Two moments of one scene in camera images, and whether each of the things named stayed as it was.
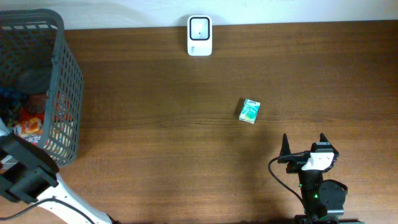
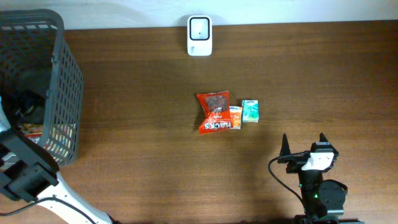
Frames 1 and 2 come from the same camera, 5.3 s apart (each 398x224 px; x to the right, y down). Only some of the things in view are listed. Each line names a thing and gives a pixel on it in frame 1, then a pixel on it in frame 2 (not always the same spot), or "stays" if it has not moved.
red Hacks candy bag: (35, 107) -> (216, 116)
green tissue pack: (249, 111) stays
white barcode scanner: (199, 35) stays
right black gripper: (296, 160) stays
